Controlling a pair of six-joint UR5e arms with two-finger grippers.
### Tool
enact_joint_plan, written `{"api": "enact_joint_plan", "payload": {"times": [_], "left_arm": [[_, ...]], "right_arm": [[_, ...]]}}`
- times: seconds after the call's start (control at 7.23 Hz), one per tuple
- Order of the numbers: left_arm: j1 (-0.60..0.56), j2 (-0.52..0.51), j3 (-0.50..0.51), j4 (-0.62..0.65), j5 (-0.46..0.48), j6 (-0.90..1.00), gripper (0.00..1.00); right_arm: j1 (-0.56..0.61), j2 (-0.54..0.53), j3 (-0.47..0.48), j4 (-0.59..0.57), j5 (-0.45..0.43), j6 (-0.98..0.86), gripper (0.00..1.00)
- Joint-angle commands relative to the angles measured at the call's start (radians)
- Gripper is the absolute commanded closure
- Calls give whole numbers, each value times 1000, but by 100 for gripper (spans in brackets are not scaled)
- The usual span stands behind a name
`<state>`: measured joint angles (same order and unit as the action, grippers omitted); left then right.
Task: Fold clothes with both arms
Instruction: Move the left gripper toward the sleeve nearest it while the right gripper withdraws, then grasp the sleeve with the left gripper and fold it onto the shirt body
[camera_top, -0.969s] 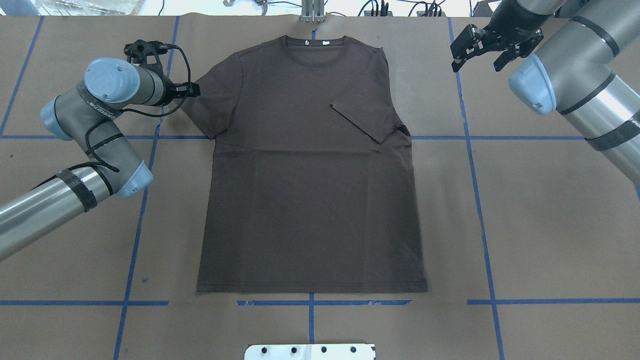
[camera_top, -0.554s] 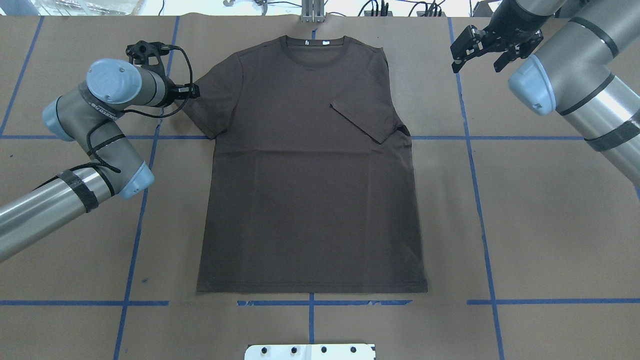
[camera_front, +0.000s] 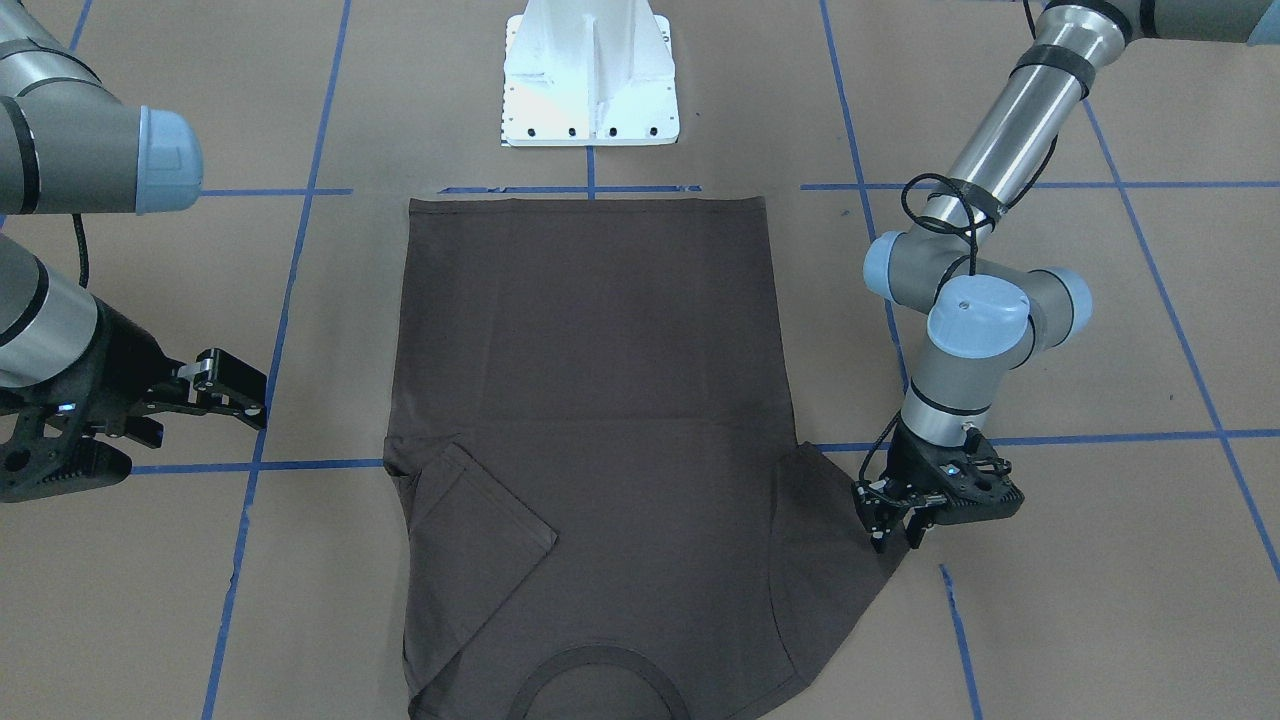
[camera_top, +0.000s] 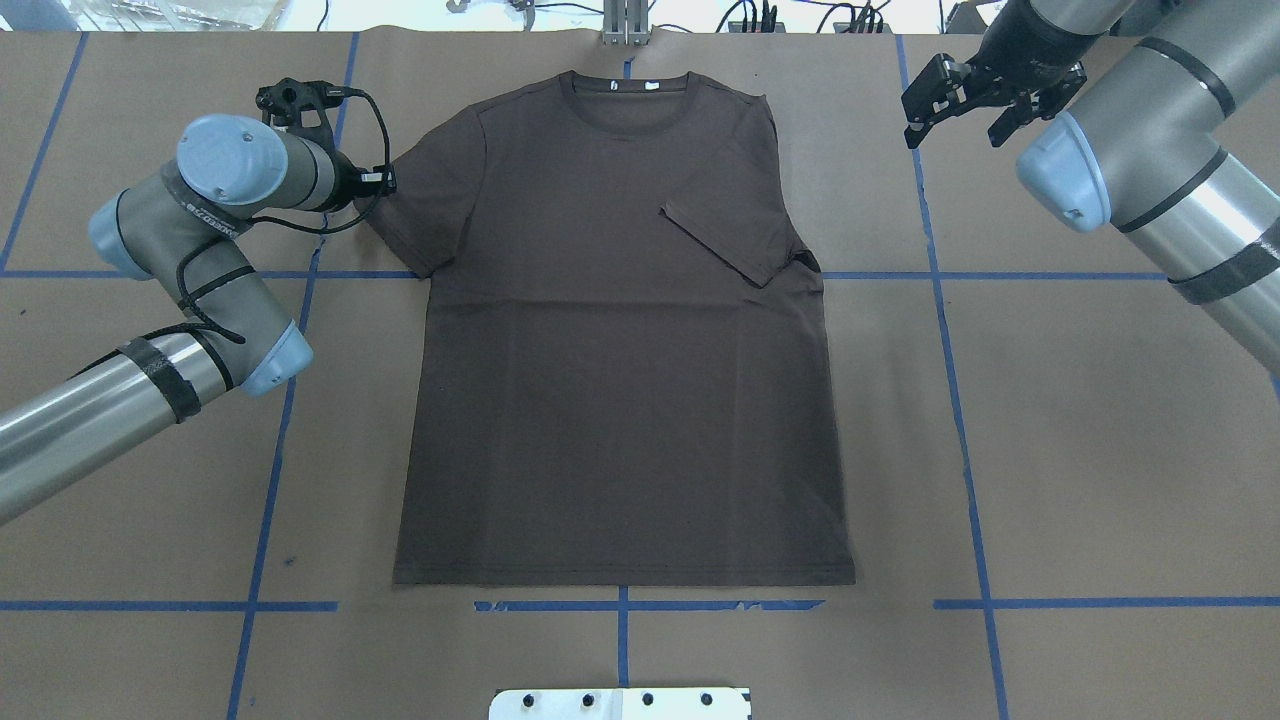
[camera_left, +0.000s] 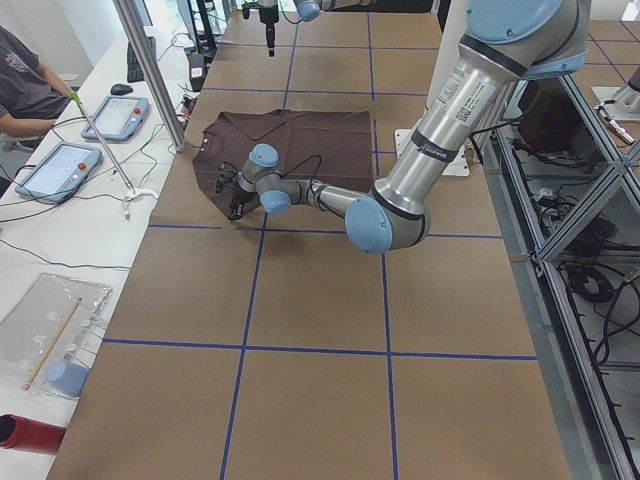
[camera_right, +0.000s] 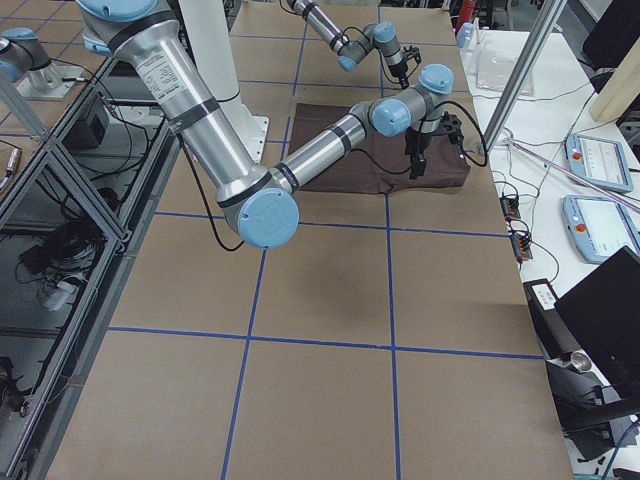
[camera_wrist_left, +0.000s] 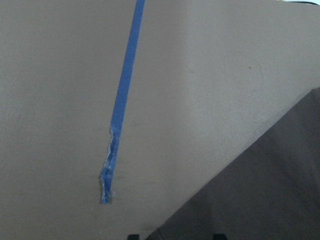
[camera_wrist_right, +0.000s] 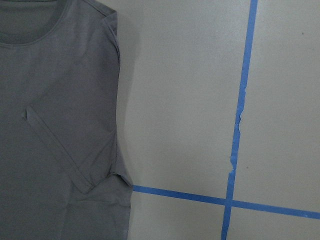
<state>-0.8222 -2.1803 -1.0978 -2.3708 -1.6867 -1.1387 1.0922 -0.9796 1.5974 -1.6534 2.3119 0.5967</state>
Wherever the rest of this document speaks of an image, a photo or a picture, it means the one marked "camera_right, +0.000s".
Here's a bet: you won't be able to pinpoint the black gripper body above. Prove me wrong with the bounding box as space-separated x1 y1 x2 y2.
384 45 421 89
404 119 444 179

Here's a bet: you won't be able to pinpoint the lower blue teach pendant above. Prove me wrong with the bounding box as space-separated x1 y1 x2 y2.
562 195 639 264

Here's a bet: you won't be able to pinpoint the aluminium frame post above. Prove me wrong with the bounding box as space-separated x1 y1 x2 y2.
484 0 567 152

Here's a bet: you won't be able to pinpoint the brown t-shirt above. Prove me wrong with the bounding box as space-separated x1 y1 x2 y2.
288 103 470 194

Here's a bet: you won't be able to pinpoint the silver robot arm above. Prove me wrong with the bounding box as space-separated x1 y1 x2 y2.
78 1 455 249
286 0 421 89

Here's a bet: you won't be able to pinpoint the white pedestal column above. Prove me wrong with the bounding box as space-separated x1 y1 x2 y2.
179 0 269 164

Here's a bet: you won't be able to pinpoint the blue teach pendant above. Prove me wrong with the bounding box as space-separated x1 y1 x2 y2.
562 195 639 264
565 134 633 193

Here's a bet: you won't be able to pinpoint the upper blue teach pendant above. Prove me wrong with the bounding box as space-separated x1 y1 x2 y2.
565 134 633 193

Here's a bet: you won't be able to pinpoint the black laptop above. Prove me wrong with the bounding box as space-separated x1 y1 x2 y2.
523 245 640 391

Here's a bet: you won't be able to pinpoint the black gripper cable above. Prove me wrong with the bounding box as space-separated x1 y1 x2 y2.
369 100 489 176

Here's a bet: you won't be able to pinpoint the red cylinder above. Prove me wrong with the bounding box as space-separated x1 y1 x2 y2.
457 0 476 29

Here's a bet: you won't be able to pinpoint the clear acrylic tray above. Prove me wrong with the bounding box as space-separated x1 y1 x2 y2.
463 38 523 99

